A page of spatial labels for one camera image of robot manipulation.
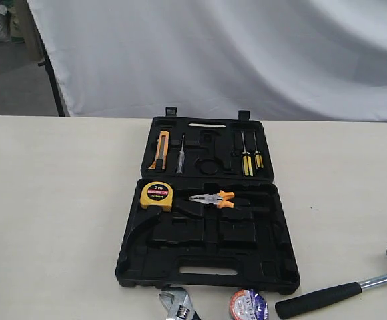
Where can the black plastic tool case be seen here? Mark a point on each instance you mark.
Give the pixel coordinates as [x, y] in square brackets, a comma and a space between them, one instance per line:
[248, 246]

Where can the chrome adjustable wrench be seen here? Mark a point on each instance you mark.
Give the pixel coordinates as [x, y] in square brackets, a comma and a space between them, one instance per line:
[178, 304]

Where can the electrical tape roll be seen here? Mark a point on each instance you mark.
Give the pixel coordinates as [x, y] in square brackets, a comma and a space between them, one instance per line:
[248, 304]

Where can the claw hammer black grip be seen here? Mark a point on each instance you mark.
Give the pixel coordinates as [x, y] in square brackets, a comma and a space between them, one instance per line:
[326, 297]

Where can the clear voltage tester screwdriver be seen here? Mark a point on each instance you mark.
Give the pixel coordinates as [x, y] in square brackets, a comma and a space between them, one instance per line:
[181, 157]

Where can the orange utility knife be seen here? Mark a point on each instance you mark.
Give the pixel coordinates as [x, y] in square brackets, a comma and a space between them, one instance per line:
[160, 161]

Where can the yellow tape measure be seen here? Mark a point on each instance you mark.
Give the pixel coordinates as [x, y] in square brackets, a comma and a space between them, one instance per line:
[157, 193]

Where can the large yellow black screwdriver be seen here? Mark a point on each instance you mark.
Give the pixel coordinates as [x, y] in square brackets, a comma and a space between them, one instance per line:
[246, 159]

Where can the small yellow black screwdriver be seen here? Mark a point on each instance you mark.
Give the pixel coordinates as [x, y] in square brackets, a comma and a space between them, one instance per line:
[257, 154]

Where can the white backdrop cloth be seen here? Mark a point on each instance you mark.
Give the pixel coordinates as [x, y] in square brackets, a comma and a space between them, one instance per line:
[281, 60]

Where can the black backdrop stand pole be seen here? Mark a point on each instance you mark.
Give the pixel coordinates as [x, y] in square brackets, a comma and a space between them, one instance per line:
[52, 80]

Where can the wooden partition panel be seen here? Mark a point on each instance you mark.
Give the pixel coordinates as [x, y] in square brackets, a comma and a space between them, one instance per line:
[29, 30]

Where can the green and tan bag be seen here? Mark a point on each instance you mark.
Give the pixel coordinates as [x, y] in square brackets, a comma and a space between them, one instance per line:
[16, 33]

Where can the orange handled pliers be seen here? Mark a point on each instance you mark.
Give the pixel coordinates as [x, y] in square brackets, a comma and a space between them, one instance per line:
[220, 200]

